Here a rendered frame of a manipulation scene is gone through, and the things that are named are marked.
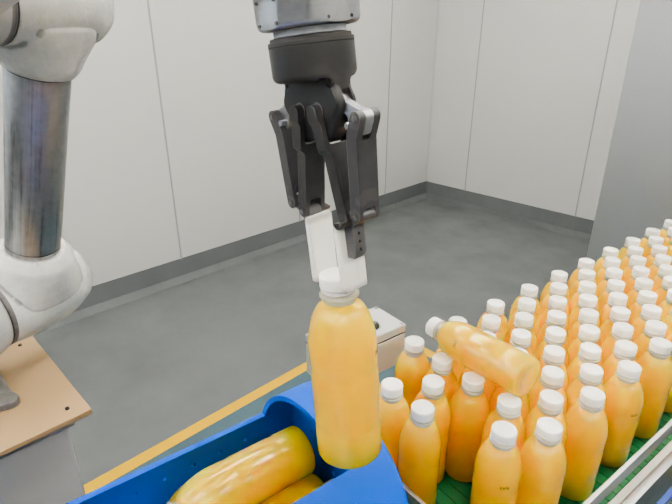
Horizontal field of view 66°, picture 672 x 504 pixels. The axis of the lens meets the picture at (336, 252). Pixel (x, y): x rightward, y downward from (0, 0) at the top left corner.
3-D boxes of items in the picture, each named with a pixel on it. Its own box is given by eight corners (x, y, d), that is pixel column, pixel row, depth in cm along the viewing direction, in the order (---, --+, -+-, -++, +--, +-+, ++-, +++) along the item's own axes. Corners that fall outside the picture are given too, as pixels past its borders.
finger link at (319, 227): (308, 218, 51) (304, 217, 51) (316, 283, 53) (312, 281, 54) (331, 210, 52) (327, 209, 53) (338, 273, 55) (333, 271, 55)
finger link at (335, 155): (337, 101, 47) (347, 97, 46) (365, 218, 49) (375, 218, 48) (303, 107, 45) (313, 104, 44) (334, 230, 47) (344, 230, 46)
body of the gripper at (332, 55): (246, 40, 45) (263, 146, 48) (305, 29, 39) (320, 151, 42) (313, 34, 49) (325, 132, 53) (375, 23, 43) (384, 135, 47)
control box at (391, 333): (306, 372, 113) (304, 332, 109) (375, 342, 124) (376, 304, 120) (333, 396, 106) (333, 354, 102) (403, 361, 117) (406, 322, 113)
